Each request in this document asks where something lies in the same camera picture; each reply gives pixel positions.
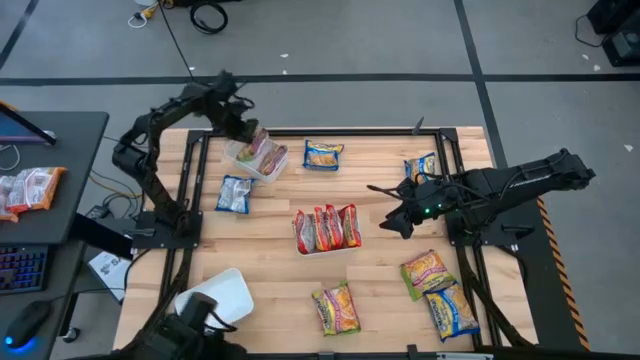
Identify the blue Maruchan ramen packet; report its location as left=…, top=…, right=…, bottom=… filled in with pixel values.
left=302, top=138, right=346, bottom=173
left=402, top=151, right=437, bottom=185
left=214, top=174, right=255, bottom=216
left=423, top=281, right=482, bottom=344

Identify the green pink Maruchan ramen packet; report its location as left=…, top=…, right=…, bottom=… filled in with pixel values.
left=259, top=143, right=290, bottom=177
left=243, top=127, right=270, bottom=162
left=398, top=248, right=457, bottom=303
left=310, top=279, right=362, bottom=337

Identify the black backlit keyboard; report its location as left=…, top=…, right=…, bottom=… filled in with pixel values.
left=0, top=243, right=50, bottom=295

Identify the red Maruchan beef ramen packet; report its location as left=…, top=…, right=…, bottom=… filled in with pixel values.
left=338, top=202, right=363, bottom=249
left=312, top=205, right=332, bottom=253
left=292, top=208, right=317, bottom=255
left=324, top=203, right=345, bottom=250

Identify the black coiled cable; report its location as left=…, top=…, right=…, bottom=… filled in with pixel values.
left=188, top=0, right=230, bottom=36

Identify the black platform hazard stripe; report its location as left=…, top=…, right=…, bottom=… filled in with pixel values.
left=494, top=172, right=591, bottom=351

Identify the black equipment case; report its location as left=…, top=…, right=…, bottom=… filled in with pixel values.
left=585, top=0, right=640, bottom=68

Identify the black device with cable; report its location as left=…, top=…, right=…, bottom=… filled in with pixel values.
left=119, top=291, right=249, bottom=360

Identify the long black floor cable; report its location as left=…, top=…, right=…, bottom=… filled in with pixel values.
left=157, top=0, right=196, bottom=82

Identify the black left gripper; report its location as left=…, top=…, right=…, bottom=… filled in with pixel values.
left=203, top=72, right=262, bottom=146

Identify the black power adapter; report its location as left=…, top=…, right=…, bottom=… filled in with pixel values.
left=84, top=203, right=112, bottom=221

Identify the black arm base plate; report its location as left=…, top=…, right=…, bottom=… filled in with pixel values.
left=130, top=209, right=204, bottom=250
left=444, top=207, right=536, bottom=249

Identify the white yellow power plug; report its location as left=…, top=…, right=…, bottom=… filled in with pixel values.
left=127, top=0, right=162, bottom=30

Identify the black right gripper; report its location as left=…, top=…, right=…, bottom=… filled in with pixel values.
left=378, top=174, right=454, bottom=240

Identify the black desk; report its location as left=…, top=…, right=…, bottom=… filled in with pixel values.
left=0, top=110, right=110, bottom=246
left=0, top=240, right=86, bottom=360

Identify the white printed paper sheet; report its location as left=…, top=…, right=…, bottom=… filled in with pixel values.
left=87, top=250, right=133, bottom=303

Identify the open laptop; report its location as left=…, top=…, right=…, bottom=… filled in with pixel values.
left=0, top=99, right=58, bottom=147

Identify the white plastic bin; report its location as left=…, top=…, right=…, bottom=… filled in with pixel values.
left=222, top=137, right=290, bottom=185
left=173, top=267, right=256, bottom=331
left=292, top=202, right=362, bottom=260

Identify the black table frame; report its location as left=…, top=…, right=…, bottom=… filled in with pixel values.
left=113, top=125, right=539, bottom=360

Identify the black computer mouse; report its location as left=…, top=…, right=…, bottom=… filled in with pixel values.
left=3, top=299, right=52, bottom=350

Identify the orange ramen packet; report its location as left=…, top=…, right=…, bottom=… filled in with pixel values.
left=5, top=166, right=68, bottom=215
left=0, top=174, right=21, bottom=225

